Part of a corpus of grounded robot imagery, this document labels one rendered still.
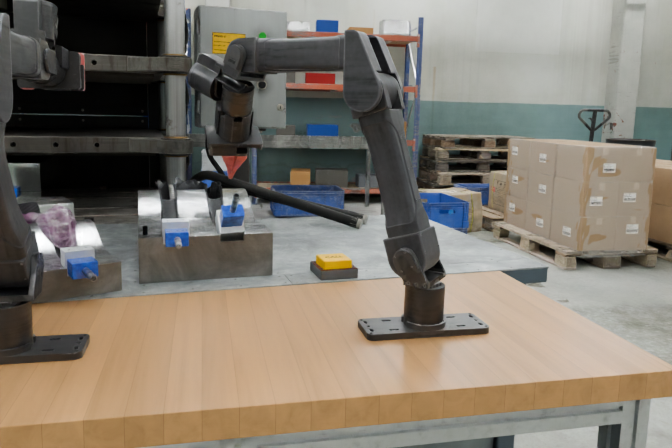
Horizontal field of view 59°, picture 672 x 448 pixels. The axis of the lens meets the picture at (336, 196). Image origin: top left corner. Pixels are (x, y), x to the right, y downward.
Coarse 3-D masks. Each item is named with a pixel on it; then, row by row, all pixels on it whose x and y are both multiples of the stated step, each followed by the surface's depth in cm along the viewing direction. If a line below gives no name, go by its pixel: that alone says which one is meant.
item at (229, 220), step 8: (232, 200) 112; (224, 208) 115; (232, 208) 114; (240, 208) 116; (216, 216) 120; (224, 216) 114; (232, 216) 115; (240, 216) 116; (216, 224) 121; (224, 224) 117; (232, 224) 118; (240, 224) 118; (224, 232) 117; (232, 232) 118; (240, 232) 118; (224, 240) 120; (232, 240) 121
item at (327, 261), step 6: (318, 258) 123; (324, 258) 121; (330, 258) 122; (336, 258) 122; (342, 258) 122; (348, 258) 122; (318, 264) 123; (324, 264) 119; (330, 264) 120; (336, 264) 120; (342, 264) 120; (348, 264) 121
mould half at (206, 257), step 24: (144, 192) 142; (192, 192) 145; (240, 192) 148; (144, 216) 134; (192, 216) 136; (144, 240) 112; (192, 240) 115; (216, 240) 117; (264, 240) 120; (144, 264) 113; (168, 264) 114; (192, 264) 116; (216, 264) 117; (240, 264) 119; (264, 264) 120
